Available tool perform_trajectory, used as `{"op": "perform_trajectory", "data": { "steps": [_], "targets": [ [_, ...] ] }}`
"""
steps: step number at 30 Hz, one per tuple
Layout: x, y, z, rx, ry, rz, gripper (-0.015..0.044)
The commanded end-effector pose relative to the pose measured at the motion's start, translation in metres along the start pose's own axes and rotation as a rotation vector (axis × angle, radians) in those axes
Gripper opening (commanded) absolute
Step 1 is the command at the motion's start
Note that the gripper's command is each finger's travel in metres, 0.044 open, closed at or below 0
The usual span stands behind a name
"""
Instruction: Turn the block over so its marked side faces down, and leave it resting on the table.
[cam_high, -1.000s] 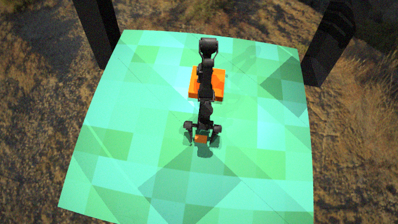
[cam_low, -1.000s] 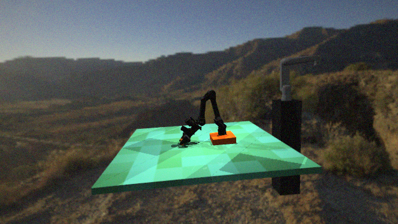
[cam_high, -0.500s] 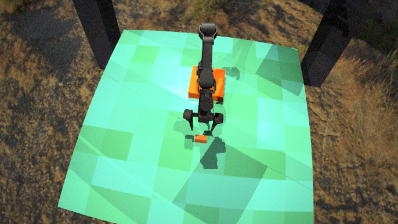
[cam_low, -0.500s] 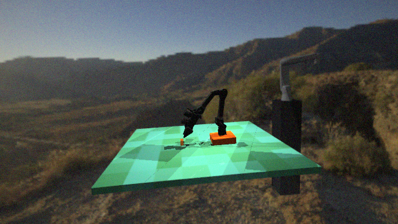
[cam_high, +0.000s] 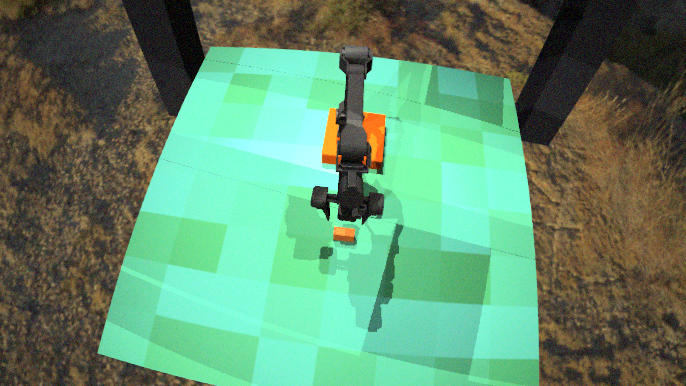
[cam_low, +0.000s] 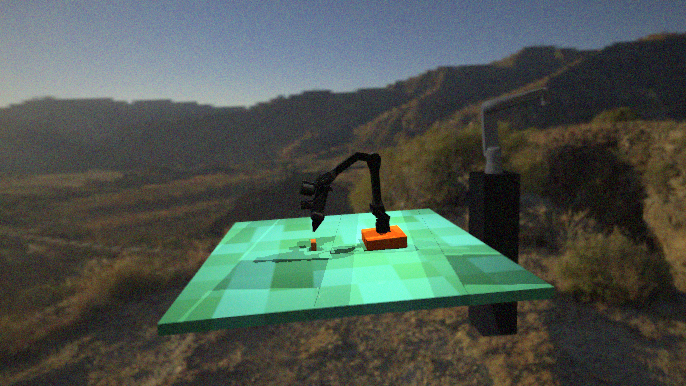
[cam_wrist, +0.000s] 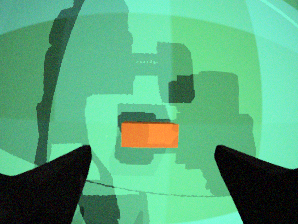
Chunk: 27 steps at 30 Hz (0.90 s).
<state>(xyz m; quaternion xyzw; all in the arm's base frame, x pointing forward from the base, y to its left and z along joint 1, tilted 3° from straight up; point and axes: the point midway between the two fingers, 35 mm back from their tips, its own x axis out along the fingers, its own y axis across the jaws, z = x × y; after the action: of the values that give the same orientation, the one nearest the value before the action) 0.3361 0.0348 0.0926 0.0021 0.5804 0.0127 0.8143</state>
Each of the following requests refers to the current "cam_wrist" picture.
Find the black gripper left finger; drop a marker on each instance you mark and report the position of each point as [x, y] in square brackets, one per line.
[47, 194]

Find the orange block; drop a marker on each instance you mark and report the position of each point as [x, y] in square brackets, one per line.
[149, 135]

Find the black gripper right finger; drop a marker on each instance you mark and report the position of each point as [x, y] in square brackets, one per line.
[264, 193]

